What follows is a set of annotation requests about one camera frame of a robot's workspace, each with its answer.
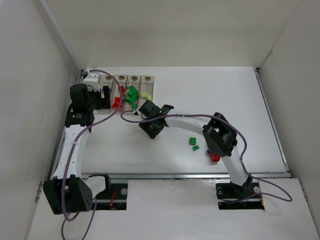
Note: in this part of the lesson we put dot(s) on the clear container far right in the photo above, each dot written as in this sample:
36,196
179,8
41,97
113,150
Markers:
146,85

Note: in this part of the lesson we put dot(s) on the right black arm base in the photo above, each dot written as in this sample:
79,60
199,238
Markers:
231,197

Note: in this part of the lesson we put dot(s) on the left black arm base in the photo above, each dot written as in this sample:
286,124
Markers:
115,200

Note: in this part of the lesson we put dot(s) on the red cylinder lego brick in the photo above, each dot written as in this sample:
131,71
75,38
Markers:
214,158

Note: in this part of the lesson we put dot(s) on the clear container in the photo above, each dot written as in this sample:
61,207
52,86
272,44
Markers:
115,93
104,81
146,85
135,81

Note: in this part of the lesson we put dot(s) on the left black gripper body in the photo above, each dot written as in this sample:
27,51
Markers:
105,97

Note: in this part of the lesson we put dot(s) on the clear container far left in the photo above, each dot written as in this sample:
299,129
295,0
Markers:
104,81

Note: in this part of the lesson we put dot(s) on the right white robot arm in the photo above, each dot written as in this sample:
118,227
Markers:
220,137

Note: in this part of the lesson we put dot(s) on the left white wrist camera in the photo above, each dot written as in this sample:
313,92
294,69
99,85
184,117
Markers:
92,81

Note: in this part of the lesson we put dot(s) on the tiny green lego piece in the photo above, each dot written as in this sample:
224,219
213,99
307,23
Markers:
196,147

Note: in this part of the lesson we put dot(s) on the green lettered lego brick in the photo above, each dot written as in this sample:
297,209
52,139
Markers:
192,141

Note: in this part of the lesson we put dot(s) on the small yellow lego piece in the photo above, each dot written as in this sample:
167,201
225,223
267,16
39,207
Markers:
144,95

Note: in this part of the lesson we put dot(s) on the green long lego brick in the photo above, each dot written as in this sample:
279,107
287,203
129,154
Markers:
131,97

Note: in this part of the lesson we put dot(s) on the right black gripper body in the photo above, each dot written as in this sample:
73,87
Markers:
144,110

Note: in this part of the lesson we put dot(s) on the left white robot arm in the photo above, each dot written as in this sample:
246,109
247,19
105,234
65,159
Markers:
66,191

